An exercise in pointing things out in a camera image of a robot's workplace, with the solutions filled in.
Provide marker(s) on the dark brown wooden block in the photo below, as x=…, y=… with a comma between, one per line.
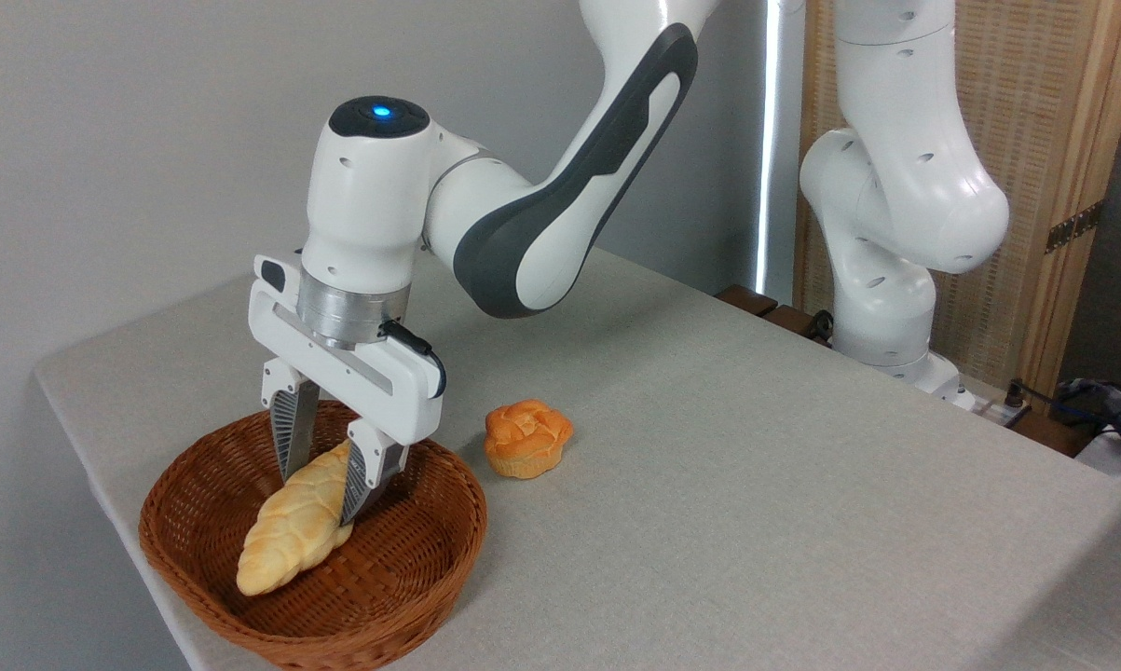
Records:
x=788, y=320
x=746, y=299

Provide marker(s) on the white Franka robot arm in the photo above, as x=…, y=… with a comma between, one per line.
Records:
x=374, y=214

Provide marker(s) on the metal screen hinge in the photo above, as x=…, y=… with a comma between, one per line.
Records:
x=1073, y=226

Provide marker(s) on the brown wicker basket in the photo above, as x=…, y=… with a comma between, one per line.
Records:
x=402, y=578

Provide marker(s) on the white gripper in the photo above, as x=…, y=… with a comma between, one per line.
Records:
x=411, y=391

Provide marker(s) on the white power strip with plug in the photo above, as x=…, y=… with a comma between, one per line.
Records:
x=1005, y=407

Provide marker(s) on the round orange bread roll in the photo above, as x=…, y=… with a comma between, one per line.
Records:
x=526, y=438

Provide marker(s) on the long braided bread loaf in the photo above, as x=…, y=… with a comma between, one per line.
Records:
x=290, y=536

